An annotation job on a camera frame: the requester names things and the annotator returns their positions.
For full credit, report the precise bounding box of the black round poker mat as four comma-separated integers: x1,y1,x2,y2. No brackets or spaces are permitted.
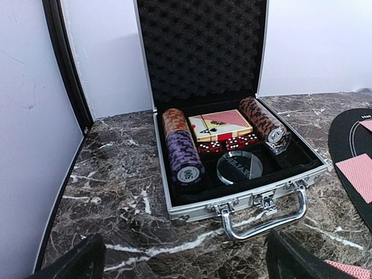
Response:
328,108,371,229

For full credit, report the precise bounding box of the red card deck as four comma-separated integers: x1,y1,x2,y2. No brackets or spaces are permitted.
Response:
325,260,371,279

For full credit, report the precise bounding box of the clear dealer button in case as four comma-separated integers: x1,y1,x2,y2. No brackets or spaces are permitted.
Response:
216,150,263,185

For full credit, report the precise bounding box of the left black frame post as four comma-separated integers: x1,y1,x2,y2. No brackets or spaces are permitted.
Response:
42,0,94,135

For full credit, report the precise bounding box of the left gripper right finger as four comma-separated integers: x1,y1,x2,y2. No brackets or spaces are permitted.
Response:
266,230,353,279

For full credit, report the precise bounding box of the dealt red card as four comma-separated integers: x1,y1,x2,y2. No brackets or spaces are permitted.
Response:
359,120,372,131
336,153,371,203

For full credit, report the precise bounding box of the orange chip row in case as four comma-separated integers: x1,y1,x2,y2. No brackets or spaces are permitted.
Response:
162,108,190,137

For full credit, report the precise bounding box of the red dice row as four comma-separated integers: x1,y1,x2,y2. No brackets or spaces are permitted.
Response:
196,133,259,153

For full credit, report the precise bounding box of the brown chip row in case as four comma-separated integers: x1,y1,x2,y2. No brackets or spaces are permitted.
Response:
239,97,292,155

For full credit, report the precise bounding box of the purple chip row in case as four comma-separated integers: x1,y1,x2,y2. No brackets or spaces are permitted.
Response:
166,130,205,187

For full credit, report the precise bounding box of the aluminium poker chip case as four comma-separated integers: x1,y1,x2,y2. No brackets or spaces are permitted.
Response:
134,1,327,240

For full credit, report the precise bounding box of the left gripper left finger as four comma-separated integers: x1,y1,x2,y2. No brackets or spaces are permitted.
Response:
29,234,106,279

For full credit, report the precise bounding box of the boxed card deck in case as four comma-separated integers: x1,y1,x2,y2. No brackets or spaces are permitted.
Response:
188,109,253,142

